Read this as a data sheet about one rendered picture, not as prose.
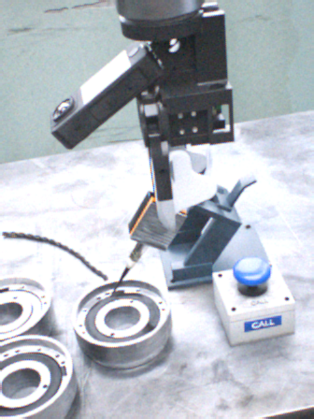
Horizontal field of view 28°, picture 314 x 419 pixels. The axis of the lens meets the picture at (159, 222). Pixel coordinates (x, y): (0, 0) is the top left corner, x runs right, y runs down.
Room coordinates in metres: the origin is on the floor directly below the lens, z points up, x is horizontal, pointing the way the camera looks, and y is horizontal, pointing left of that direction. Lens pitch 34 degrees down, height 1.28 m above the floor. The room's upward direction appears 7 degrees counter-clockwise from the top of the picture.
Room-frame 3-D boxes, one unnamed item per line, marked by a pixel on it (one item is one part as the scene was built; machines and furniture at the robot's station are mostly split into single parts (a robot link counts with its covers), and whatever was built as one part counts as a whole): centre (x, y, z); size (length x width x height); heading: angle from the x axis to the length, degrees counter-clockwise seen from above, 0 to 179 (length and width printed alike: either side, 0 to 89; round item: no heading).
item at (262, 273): (0.50, -0.09, 0.85); 0.04 x 0.04 x 0.05
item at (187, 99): (0.54, -0.03, 1.07); 0.09 x 0.08 x 0.12; 93
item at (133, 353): (0.50, 0.05, 0.82); 0.10 x 0.10 x 0.04
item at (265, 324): (0.50, -0.09, 0.82); 0.08 x 0.07 x 0.05; 96
